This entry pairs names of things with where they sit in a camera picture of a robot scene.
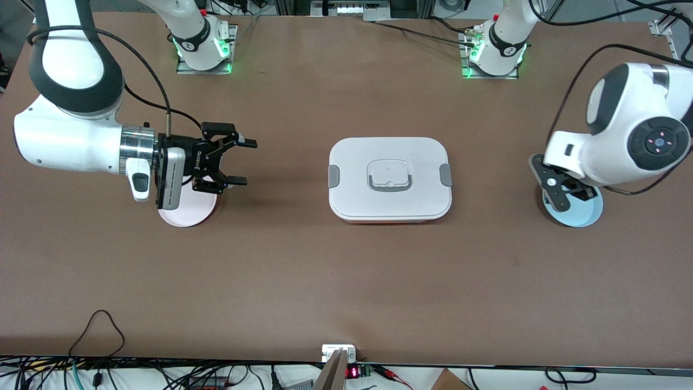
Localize white lunch box grey latches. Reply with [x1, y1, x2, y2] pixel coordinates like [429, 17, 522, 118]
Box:
[328, 136, 453, 224]

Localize white socket box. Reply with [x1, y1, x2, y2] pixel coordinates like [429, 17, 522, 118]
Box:
[322, 344, 358, 362]

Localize light blue round plate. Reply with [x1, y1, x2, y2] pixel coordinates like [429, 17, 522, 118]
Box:
[542, 184, 604, 228]

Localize pink round plate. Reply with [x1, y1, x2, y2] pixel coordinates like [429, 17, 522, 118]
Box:
[157, 173, 218, 228]

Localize black power strip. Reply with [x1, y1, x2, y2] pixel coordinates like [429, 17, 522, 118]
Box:
[187, 376, 231, 390]

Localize brown cardboard piece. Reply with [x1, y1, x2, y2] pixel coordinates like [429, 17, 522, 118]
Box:
[430, 368, 473, 390]

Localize grey metal bar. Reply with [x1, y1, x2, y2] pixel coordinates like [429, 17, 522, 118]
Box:
[314, 349, 348, 390]

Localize red test leads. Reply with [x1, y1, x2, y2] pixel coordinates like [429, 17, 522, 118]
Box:
[374, 366, 413, 390]

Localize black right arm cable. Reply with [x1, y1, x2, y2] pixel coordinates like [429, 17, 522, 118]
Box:
[26, 26, 204, 136]

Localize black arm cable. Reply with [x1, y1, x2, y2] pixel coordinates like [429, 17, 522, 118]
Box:
[26, 26, 204, 136]
[528, 0, 693, 196]

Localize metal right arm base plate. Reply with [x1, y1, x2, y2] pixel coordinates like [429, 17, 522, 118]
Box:
[176, 24, 238, 75]

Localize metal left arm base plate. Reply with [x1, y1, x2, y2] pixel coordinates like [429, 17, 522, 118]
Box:
[459, 30, 519, 80]

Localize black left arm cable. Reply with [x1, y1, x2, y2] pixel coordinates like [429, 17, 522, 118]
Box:
[528, 0, 693, 196]

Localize thin black looped cable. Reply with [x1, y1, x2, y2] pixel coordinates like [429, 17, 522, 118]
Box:
[68, 309, 127, 359]

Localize aluminium frame with connectors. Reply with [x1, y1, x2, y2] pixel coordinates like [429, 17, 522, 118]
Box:
[311, 0, 375, 22]

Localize aluminium corner bracket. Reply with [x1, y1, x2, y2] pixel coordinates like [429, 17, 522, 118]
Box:
[649, 19, 678, 60]

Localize black flat-looped cable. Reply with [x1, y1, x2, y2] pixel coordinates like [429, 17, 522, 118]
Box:
[544, 367, 597, 385]

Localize long black connector cable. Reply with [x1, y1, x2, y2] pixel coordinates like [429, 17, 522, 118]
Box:
[372, 17, 481, 45]

